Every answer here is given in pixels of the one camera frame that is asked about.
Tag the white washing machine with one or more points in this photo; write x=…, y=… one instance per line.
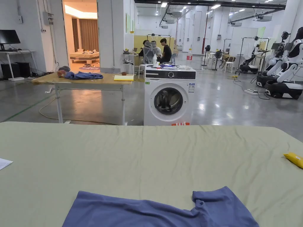
x=169, y=99

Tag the bed with pale green sheet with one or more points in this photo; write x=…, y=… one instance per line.
x=146, y=156

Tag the group of people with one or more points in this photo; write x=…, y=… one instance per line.
x=157, y=53

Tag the black standing fan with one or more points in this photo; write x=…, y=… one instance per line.
x=217, y=59
x=206, y=53

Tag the bed with beige cover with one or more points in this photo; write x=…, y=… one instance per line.
x=84, y=56

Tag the blue shirt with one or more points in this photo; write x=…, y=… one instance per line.
x=132, y=212

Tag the white power strip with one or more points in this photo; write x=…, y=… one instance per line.
x=252, y=91

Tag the white and black humanoid robot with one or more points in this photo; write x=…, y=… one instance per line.
x=287, y=71
x=251, y=60
x=272, y=63

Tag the black computer tower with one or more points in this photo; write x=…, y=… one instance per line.
x=10, y=71

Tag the yellow packet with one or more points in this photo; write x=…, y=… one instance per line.
x=294, y=159

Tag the white desk with black monitor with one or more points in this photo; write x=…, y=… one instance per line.
x=14, y=50

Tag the white paper sheet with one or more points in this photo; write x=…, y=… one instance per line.
x=3, y=163

